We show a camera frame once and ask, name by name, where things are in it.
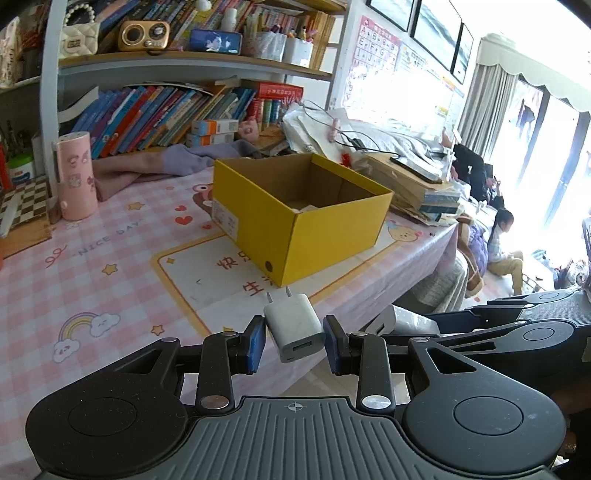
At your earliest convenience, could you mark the black smartphone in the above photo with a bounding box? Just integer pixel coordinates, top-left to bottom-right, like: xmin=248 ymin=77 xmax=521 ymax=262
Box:
xmin=390 ymin=156 xmax=445 ymax=183

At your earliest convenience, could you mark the clear pen holder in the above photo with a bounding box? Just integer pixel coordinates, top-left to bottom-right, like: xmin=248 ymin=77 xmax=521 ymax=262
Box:
xmin=242 ymin=28 xmax=287 ymax=63

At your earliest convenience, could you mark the wooden chessboard box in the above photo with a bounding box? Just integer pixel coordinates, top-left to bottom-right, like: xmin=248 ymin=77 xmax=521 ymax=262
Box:
xmin=0 ymin=174 xmax=54 ymax=259

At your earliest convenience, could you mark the white wall chart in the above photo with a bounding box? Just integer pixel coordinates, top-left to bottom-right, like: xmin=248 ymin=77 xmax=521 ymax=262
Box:
xmin=397 ymin=41 xmax=466 ymax=125

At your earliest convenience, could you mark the desktop with pink checked tablecloth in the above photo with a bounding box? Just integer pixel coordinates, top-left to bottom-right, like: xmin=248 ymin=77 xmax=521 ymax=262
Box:
xmin=0 ymin=154 xmax=469 ymax=402

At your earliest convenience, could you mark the white flat stick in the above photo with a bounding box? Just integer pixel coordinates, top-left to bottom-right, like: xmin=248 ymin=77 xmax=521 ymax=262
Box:
xmin=0 ymin=190 xmax=25 ymax=234

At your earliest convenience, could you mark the lilac jacket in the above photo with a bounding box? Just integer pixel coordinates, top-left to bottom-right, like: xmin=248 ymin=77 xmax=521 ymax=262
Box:
xmin=464 ymin=222 xmax=491 ymax=278

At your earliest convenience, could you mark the pink and lilac garment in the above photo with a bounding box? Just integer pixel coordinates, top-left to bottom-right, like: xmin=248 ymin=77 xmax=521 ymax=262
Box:
xmin=95 ymin=138 xmax=259 ymax=201

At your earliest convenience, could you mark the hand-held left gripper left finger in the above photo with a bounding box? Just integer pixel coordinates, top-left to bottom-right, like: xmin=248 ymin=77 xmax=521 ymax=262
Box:
xmin=107 ymin=316 xmax=269 ymax=412

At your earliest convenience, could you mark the white quilted handbag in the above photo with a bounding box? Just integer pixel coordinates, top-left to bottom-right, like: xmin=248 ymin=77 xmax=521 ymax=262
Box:
xmin=60 ymin=4 xmax=101 ymax=60

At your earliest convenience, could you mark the white boxy item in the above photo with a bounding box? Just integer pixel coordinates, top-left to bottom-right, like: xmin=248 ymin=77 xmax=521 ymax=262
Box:
xmin=375 ymin=304 xmax=440 ymax=337

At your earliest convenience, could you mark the white storage bin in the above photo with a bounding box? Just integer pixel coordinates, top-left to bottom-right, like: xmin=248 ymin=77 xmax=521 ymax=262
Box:
xmin=283 ymin=36 xmax=315 ymax=69

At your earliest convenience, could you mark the yellow cardboard box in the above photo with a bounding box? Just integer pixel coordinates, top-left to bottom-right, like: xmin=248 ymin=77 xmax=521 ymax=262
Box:
xmin=211 ymin=153 xmax=394 ymax=288

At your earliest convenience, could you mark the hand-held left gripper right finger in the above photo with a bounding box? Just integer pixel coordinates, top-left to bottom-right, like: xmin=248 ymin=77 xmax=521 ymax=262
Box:
xmin=324 ymin=316 xmax=482 ymax=412

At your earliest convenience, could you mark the white charger plug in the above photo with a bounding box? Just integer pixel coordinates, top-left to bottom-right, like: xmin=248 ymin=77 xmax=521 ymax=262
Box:
xmin=263 ymin=285 xmax=326 ymax=364

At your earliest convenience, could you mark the orange white carton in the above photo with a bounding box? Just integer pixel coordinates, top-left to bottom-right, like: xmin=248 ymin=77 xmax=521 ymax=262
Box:
xmin=187 ymin=133 xmax=236 ymax=148
xmin=191 ymin=119 xmax=240 ymax=136

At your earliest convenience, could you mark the pink cylinder container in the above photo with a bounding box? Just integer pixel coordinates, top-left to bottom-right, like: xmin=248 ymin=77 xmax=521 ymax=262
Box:
xmin=52 ymin=130 xmax=99 ymax=221

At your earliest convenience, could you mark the pile of papers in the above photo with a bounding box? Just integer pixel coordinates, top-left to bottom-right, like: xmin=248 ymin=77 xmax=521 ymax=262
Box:
xmin=281 ymin=102 xmax=352 ymax=155

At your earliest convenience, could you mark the white wooden bookshelf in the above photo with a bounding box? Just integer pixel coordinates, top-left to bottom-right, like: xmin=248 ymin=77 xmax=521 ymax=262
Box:
xmin=0 ymin=0 xmax=349 ymax=185

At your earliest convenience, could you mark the pink wall poster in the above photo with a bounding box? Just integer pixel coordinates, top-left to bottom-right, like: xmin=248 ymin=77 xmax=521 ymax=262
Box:
xmin=342 ymin=15 xmax=403 ymax=110

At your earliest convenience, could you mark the black framed picture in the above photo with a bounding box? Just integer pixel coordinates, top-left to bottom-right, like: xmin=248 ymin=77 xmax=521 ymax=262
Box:
xmin=411 ymin=0 xmax=463 ymax=72
xmin=451 ymin=21 xmax=475 ymax=85
xmin=366 ymin=0 xmax=419 ymax=33

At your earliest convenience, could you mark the row of colourful books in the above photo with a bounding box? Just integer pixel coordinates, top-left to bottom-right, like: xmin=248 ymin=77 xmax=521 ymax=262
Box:
xmin=69 ymin=78 xmax=305 ymax=160

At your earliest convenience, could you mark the stack of papers and cardboard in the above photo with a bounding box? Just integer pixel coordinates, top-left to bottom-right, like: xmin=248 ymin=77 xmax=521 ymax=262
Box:
xmin=355 ymin=150 xmax=467 ymax=227

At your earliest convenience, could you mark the smartphone showing picture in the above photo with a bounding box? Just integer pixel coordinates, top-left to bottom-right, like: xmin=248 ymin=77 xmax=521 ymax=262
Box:
xmin=189 ymin=28 xmax=243 ymax=55

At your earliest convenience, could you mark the beige curtain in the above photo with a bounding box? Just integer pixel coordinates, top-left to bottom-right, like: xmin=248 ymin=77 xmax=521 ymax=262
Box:
xmin=462 ymin=32 xmax=591 ymax=185

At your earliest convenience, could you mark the white jar green lid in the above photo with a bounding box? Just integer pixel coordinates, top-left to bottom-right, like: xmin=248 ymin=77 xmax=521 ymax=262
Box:
xmin=7 ymin=154 xmax=37 ymax=185

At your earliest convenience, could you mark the white pink plush doll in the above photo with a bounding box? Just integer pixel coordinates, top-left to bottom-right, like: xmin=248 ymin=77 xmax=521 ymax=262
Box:
xmin=0 ymin=14 xmax=24 ymax=88

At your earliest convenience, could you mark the retro wooden radio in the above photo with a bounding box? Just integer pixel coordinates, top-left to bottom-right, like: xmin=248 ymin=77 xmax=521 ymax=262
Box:
xmin=119 ymin=21 xmax=171 ymax=52

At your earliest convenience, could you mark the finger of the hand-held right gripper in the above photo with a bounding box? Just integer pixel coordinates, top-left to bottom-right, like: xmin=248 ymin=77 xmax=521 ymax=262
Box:
xmin=385 ymin=322 xmax=528 ymax=348
xmin=425 ymin=292 xmax=575 ymax=334

